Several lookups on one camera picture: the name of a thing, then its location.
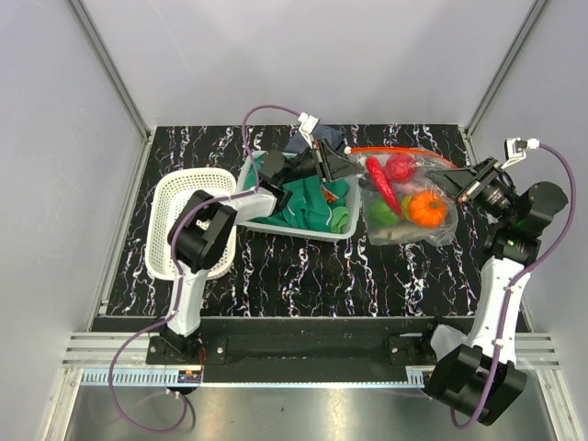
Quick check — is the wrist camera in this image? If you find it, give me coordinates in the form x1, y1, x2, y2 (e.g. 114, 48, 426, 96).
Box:
298, 112, 320, 147
502, 137, 540, 170

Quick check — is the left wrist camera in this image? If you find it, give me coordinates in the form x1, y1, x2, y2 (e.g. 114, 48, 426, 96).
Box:
298, 112, 320, 147

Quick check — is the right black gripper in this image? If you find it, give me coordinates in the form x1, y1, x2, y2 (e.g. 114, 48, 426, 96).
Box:
424, 157, 518, 226

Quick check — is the clear zip top bag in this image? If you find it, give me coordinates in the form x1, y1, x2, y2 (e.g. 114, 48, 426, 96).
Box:
345, 146, 458, 246

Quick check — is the green fake pepper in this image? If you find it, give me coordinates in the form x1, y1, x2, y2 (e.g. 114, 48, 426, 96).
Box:
367, 198, 401, 228

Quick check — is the orange fake pumpkin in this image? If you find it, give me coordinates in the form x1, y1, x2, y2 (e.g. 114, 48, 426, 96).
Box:
407, 191, 448, 228

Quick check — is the white basket with clothes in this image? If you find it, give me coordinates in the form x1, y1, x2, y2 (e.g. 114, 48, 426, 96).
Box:
229, 151, 359, 243

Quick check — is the light green cloth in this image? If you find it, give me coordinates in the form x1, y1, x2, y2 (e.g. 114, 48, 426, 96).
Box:
330, 206, 351, 234

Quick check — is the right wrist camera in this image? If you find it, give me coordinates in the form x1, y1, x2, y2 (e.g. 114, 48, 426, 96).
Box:
502, 137, 540, 170

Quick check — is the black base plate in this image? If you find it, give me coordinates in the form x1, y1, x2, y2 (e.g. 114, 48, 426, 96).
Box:
91, 315, 529, 385

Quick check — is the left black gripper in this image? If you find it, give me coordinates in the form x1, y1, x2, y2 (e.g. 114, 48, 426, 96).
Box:
280, 139, 363, 187

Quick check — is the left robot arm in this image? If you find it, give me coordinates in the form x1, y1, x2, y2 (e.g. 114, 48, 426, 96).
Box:
160, 139, 363, 364

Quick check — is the red fake round fruit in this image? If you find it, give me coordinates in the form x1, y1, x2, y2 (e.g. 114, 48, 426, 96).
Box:
384, 153, 417, 183

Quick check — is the green garment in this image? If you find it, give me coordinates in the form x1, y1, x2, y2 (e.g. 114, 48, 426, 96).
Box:
253, 175, 350, 233

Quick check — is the red fake chili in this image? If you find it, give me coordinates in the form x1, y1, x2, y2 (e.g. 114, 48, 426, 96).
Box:
366, 156, 404, 220

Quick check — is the grey folded cloth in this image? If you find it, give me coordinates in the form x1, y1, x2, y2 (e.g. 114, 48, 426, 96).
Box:
283, 124, 345, 154

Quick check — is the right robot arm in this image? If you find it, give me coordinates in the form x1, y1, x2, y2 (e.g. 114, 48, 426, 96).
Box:
417, 158, 571, 429

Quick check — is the white perforated basket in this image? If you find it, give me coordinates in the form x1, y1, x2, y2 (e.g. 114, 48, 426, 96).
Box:
145, 167, 238, 281

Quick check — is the yellow fake fruit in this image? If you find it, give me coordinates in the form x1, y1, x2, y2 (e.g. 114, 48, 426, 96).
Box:
401, 195, 413, 218

